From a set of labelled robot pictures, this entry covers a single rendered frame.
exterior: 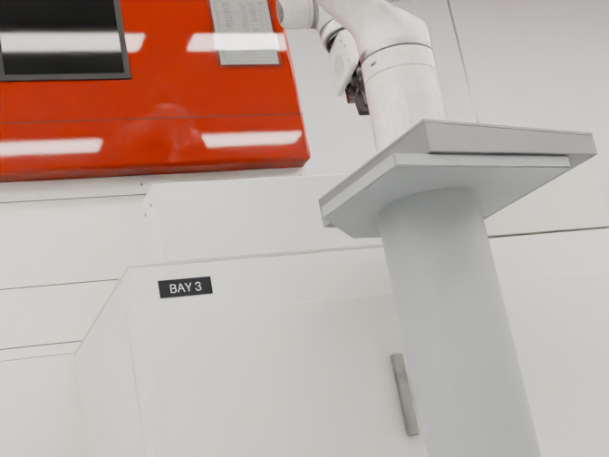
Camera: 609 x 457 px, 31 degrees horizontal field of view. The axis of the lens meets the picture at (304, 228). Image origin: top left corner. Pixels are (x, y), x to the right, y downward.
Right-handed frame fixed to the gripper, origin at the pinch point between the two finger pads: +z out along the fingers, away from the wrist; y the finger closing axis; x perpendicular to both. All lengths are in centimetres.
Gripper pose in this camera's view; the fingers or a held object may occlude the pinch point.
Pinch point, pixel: (365, 104)
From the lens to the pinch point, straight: 209.2
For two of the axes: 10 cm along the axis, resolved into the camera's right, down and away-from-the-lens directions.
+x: 9.3, -0.7, 3.7
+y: 2.8, -5.2, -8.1
